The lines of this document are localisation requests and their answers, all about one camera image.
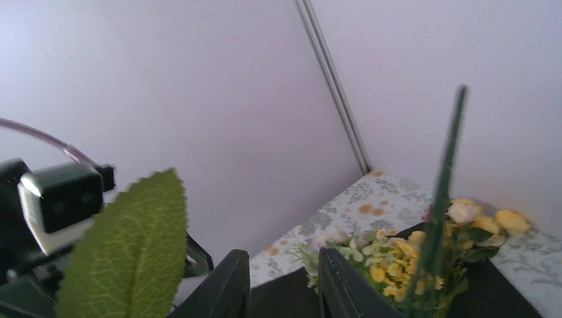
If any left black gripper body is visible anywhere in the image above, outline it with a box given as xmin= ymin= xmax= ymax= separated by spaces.
xmin=1 ymin=158 xmax=214 ymax=296

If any floral patterned table mat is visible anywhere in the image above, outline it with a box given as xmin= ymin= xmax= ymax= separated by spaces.
xmin=250 ymin=170 xmax=561 ymax=317

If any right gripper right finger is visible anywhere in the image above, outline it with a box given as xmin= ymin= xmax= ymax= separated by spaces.
xmin=317 ymin=248 xmax=404 ymax=318

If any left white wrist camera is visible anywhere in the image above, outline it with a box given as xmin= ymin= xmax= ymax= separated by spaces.
xmin=17 ymin=162 xmax=115 ymax=256

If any left vertical aluminium post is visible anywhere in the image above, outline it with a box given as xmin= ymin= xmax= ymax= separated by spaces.
xmin=294 ymin=0 xmax=372 ymax=175

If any black wrapping paper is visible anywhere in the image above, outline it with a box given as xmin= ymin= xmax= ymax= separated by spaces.
xmin=249 ymin=221 xmax=539 ymax=317

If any colourful artificial flower bouquet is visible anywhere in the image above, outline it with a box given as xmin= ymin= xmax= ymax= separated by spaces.
xmin=294 ymin=199 xmax=537 ymax=317

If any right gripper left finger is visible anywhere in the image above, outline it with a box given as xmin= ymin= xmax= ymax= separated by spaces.
xmin=167 ymin=249 xmax=251 ymax=318

